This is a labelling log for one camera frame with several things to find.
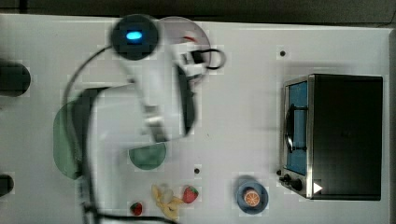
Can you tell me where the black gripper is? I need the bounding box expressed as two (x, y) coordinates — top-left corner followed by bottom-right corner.
(173, 43), (211, 82)

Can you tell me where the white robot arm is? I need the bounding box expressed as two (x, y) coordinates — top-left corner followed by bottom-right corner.
(74, 14), (210, 224)

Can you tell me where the grey round plate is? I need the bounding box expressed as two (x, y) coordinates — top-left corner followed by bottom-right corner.
(159, 17), (211, 63)

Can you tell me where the teal metal cup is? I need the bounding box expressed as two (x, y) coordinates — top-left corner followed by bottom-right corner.
(129, 143), (166, 171)

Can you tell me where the large plush strawberry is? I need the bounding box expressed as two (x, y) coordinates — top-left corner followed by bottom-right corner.
(182, 186), (199, 203)

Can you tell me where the blue bowl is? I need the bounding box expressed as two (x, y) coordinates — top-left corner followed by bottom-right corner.
(235, 180), (269, 215)

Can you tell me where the plush peeled banana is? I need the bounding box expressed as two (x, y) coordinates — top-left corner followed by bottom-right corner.
(151, 185), (184, 220)

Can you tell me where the orange slice toy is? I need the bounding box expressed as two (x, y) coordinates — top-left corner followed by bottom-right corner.
(244, 189), (261, 207)

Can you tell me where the small plush strawberry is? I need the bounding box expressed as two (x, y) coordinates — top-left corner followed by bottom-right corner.
(130, 202), (143, 216)

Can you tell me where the silver toaster oven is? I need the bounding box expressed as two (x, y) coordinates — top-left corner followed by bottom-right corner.
(276, 74), (384, 201)

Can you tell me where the black round container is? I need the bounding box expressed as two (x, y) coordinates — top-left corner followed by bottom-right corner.
(0, 60), (32, 97)

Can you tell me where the black cylindrical container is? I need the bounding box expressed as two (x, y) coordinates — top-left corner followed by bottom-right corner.
(0, 175), (14, 197)

